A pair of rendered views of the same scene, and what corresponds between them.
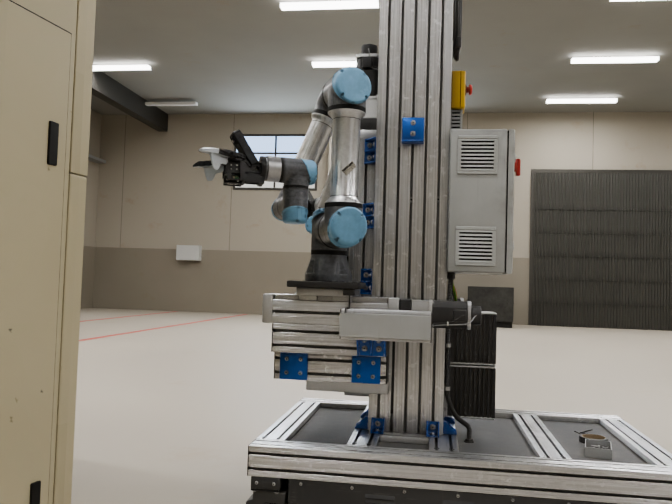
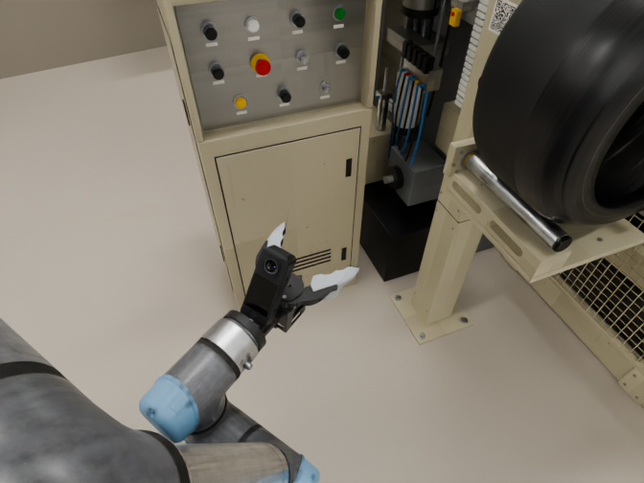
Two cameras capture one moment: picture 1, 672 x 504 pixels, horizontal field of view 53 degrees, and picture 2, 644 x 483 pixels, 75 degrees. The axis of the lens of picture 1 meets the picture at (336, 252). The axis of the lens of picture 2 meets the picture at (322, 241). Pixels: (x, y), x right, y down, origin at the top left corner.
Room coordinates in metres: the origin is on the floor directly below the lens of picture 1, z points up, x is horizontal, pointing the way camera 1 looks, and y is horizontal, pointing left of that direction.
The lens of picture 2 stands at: (2.27, 0.11, 1.57)
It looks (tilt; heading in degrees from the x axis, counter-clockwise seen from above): 46 degrees down; 142
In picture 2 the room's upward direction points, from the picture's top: straight up
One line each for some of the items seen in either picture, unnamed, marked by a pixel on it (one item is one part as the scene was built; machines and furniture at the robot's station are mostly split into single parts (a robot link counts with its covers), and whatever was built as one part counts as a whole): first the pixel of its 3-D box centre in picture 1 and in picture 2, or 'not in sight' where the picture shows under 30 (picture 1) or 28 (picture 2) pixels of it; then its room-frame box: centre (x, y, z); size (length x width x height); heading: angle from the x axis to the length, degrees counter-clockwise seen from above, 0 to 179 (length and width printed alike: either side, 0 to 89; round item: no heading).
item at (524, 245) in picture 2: not in sight; (501, 215); (1.93, 0.96, 0.83); 0.36 x 0.09 x 0.06; 163
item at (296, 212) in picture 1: (293, 205); (215, 425); (1.99, 0.13, 0.94); 0.11 x 0.08 x 0.11; 18
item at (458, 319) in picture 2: not in sight; (430, 309); (1.72, 1.15, 0.01); 0.27 x 0.27 x 0.02; 73
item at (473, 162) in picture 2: not in sight; (511, 196); (1.93, 0.96, 0.90); 0.35 x 0.05 x 0.05; 163
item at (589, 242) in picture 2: not in sight; (540, 213); (1.97, 1.10, 0.80); 0.37 x 0.36 x 0.02; 73
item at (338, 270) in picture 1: (328, 266); not in sight; (2.15, 0.02, 0.77); 0.15 x 0.15 x 0.10
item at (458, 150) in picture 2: not in sight; (510, 146); (1.80, 1.15, 0.90); 0.40 x 0.03 x 0.10; 73
